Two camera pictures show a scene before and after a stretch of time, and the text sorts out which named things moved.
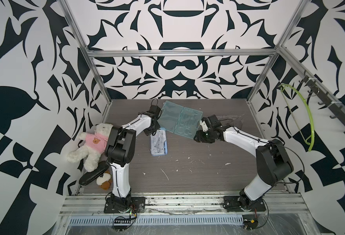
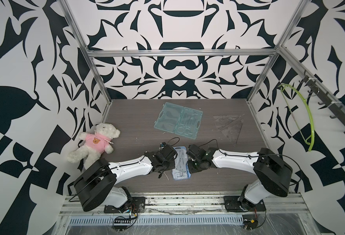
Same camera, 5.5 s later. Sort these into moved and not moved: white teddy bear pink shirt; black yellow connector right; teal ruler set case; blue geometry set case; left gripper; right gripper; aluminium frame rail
Moved: right gripper; left gripper; blue geometry set case
Not moved: white teddy bear pink shirt; aluminium frame rail; teal ruler set case; black yellow connector right
